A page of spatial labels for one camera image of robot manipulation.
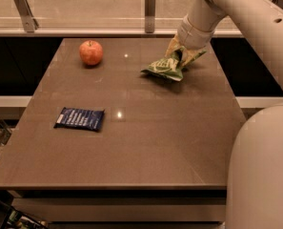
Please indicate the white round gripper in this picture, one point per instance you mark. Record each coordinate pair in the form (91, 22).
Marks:
(195, 36)

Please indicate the green jalapeno chip bag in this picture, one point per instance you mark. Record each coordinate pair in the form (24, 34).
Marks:
(166, 68)

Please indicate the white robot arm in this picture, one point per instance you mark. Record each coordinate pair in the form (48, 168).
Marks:
(255, 177)

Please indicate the red apple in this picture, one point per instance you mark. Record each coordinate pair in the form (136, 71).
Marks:
(91, 52)

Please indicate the brown table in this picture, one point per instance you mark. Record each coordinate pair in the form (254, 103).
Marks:
(161, 154)

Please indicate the dark blue snack packet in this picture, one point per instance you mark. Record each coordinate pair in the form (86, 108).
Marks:
(80, 119)

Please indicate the glass railing panel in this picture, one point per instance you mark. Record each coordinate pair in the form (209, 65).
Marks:
(95, 14)

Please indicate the middle metal railing bracket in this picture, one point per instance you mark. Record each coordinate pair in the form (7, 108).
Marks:
(149, 13)

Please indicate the left metal railing bracket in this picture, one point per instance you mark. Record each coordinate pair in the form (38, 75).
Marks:
(28, 20)

